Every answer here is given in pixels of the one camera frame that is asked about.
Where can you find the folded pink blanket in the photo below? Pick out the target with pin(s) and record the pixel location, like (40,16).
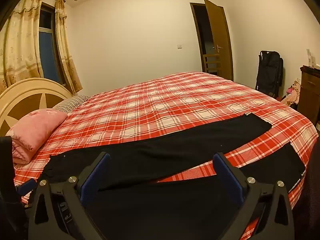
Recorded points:
(35,130)

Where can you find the wooden chair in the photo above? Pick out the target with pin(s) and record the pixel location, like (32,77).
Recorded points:
(211,56)

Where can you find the bed with red plaid sheet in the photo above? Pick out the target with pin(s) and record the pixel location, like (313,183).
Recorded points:
(162,105)

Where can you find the striped pillow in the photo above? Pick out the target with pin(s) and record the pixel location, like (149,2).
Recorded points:
(72,101)

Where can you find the black pants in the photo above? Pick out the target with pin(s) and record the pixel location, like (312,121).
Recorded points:
(175,150)

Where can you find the cream star headboard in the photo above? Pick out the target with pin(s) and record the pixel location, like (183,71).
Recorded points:
(25,90)

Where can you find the narrow beige patterned curtain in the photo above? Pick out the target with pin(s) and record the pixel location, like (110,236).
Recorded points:
(66,55)

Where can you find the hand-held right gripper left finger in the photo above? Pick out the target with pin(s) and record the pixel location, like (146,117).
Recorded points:
(96,180)

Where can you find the pile of clothes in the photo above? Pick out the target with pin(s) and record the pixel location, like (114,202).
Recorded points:
(292,92)

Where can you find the wide beige patterned curtain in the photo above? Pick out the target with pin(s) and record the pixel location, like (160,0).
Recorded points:
(22,50)

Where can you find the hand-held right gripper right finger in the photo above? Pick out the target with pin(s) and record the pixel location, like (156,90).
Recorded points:
(228,180)

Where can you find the window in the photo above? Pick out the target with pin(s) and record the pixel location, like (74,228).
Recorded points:
(47,50)

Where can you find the dark brown door frame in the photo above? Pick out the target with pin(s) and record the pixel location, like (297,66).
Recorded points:
(195,25)

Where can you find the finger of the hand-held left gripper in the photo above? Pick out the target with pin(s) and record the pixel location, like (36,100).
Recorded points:
(26,187)

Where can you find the brown wooden cabinet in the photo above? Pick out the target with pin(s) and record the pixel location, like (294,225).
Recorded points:
(310,92)

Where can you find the brown wooden door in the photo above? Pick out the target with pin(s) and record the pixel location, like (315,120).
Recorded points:
(220,30)

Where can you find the black folded stroller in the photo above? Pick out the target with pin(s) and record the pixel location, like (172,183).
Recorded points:
(270,72)

